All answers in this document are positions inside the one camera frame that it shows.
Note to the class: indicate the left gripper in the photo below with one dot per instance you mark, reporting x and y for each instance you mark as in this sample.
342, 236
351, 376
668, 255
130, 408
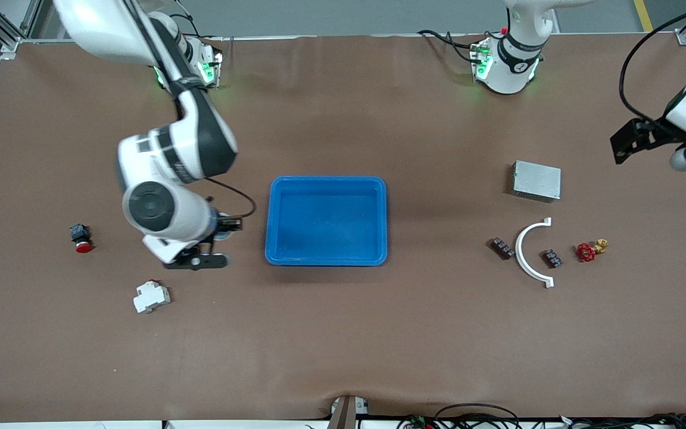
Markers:
652, 134

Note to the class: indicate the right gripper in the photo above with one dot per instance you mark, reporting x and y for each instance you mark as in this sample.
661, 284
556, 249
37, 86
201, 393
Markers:
226, 226

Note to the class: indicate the small black capacitor block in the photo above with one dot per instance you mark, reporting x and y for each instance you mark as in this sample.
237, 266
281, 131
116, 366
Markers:
502, 248
551, 258

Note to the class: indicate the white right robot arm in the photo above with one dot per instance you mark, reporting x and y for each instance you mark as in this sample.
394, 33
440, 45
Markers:
152, 205

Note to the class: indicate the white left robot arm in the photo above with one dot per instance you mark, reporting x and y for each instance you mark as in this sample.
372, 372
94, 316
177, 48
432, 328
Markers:
513, 65

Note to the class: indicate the white circuit breaker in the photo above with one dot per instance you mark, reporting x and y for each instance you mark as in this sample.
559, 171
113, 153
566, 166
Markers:
151, 297

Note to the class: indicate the silver metal box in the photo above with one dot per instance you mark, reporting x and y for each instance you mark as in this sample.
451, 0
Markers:
536, 180

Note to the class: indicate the red emergency stop button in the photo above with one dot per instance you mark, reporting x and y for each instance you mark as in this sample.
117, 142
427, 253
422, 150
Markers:
81, 238

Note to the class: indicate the blue plastic tray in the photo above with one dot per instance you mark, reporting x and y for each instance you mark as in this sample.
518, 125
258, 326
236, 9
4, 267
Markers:
331, 238

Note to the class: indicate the brown table cover sheet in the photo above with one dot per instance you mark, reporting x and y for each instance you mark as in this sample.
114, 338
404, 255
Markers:
343, 333

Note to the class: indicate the green-lit base connector box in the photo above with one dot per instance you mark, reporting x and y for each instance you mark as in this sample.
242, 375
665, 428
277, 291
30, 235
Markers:
481, 59
209, 70

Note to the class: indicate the white curved plastic bracket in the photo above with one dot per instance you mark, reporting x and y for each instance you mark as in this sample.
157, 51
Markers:
518, 250

